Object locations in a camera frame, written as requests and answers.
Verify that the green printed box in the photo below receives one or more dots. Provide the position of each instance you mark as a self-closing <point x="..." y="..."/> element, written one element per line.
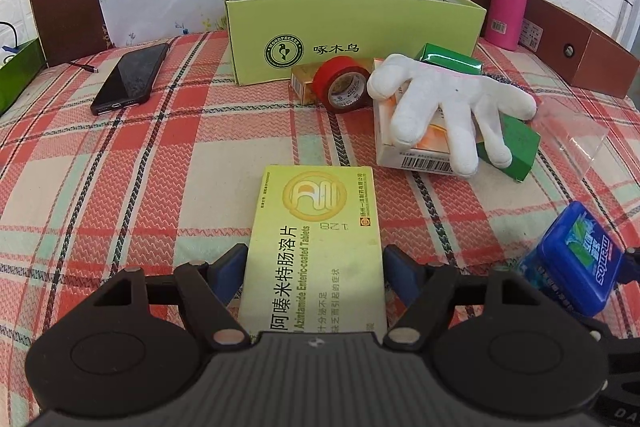
<point x="446" y="58"/>

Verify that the plaid bed sheet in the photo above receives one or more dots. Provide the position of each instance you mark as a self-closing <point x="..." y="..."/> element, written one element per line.
<point x="176" y="179"/>

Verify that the white and pink glove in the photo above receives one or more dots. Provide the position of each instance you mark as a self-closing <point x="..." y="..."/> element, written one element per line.
<point x="473" y="106"/>

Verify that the white orange medicine box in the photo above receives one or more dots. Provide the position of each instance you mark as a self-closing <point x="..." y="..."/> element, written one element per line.
<point x="410" y="131"/>

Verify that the yellow-green medicine box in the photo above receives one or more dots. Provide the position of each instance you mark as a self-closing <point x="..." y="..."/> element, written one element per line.
<point x="314" y="262"/>

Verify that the brown cardboard box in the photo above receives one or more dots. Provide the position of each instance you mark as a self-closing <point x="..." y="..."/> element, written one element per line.
<point x="582" y="55"/>

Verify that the green tray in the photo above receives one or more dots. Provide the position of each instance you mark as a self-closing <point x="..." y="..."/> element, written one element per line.
<point x="18" y="72"/>

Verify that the black smartphone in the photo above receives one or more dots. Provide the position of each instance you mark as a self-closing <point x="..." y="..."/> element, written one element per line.
<point x="131" y="81"/>

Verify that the light green cardboard storage box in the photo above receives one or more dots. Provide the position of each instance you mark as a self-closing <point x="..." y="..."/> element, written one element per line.
<point x="269" y="37"/>

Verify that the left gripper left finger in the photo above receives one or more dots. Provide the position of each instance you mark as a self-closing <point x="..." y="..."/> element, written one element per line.
<point x="205" y="290"/>

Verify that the gold rectangular box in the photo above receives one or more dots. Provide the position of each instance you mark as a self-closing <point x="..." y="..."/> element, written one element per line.
<point x="302" y="77"/>

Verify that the blue gum container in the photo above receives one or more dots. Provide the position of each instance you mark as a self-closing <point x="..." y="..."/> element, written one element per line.
<point x="575" y="263"/>

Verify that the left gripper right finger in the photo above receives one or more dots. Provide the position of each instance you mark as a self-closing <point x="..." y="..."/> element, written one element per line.
<point x="427" y="294"/>

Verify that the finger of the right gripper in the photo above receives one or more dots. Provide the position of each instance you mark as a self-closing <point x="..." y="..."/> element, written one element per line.
<point x="629" y="266"/>

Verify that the plain dark green box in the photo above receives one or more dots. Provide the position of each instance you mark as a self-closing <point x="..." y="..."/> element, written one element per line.
<point x="523" y="143"/>

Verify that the red tape roll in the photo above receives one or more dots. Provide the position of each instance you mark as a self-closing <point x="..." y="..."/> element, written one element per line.
<point x="340" y="83"/>

